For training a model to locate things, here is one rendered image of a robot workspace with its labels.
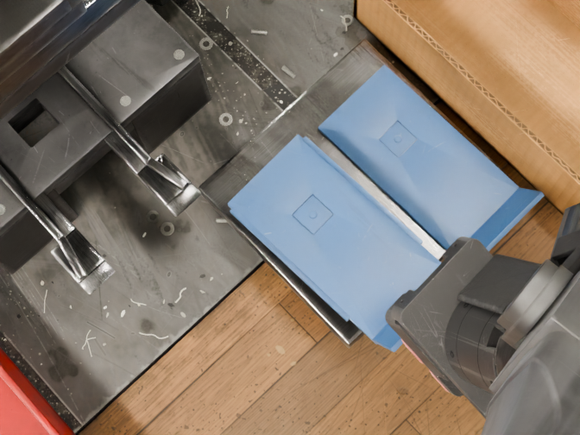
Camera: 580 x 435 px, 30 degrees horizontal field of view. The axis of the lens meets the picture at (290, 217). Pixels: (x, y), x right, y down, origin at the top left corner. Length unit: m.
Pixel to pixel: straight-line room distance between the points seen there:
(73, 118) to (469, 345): 0.32
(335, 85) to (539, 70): 0.16
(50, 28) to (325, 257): 0.26
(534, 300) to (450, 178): 0.33
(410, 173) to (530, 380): 0.38
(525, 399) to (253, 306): 0.40
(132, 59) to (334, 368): 0.26
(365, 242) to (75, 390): 0.24
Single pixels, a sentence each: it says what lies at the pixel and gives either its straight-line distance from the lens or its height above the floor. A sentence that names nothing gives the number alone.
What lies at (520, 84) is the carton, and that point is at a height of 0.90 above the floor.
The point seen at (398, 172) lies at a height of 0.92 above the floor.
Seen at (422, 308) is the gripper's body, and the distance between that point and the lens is 0.61.
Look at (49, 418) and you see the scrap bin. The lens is 0.75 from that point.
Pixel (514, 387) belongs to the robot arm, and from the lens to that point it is 0.44.
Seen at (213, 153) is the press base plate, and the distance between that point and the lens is 0.82.
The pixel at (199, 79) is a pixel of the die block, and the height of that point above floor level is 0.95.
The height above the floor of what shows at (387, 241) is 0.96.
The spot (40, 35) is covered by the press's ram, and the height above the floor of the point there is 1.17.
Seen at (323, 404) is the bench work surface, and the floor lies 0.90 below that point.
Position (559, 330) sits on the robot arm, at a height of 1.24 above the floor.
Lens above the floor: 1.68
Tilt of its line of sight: 75 degrees down
